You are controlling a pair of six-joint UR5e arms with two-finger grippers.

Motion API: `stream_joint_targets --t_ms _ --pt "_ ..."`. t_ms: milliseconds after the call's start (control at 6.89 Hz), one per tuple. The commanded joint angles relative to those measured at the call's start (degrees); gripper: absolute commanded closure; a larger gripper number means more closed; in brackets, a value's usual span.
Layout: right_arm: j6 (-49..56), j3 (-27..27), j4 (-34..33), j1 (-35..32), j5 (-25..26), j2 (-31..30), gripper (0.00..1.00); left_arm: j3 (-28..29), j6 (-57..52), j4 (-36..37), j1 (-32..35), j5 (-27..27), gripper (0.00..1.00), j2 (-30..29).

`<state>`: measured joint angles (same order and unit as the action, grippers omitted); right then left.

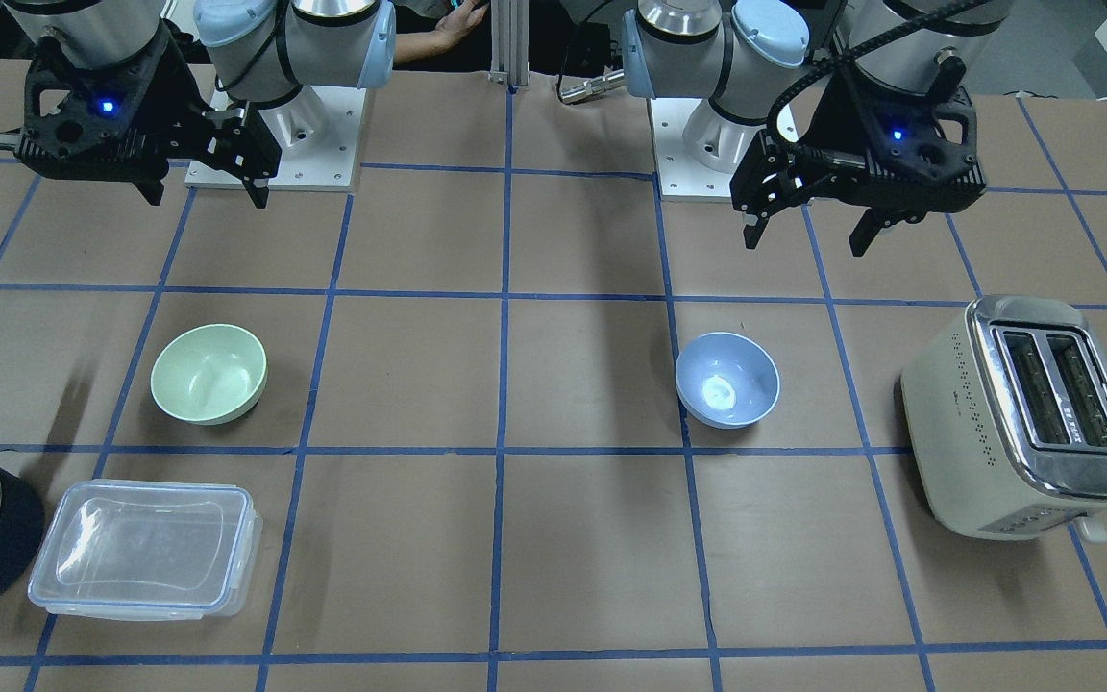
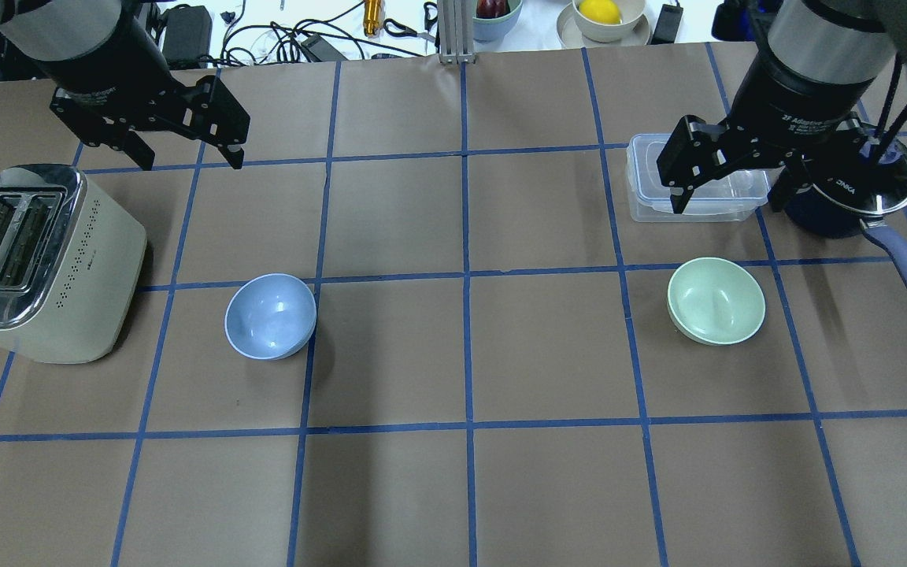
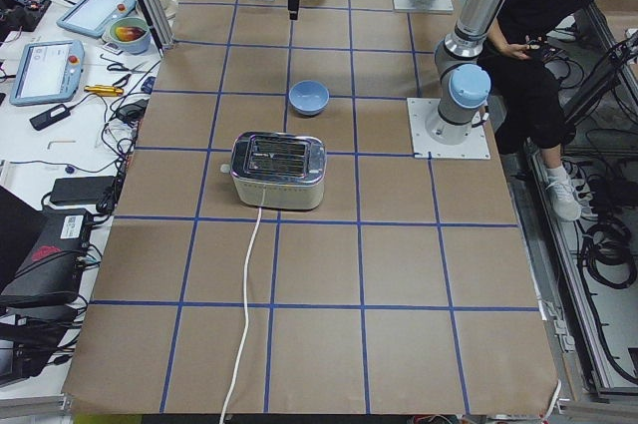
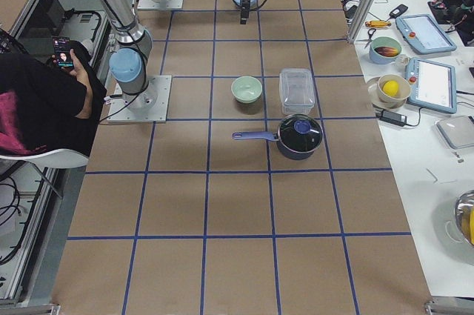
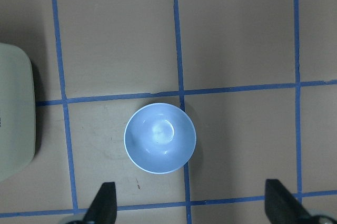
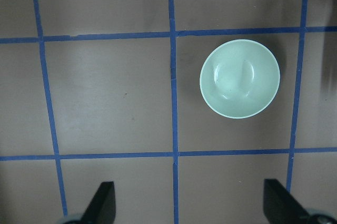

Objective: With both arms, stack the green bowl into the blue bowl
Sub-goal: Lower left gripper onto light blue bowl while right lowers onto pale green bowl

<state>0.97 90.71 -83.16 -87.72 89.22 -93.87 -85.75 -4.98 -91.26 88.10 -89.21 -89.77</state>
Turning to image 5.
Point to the blue bowl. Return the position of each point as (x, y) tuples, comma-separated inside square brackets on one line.
[(160, 138)]

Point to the white plastic container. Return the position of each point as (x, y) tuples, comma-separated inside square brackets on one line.
[(18, 118)]

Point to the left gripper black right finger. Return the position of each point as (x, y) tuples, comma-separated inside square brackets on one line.
[(281, 207)]

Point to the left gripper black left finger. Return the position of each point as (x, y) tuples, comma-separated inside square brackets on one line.
[(103, 208)]

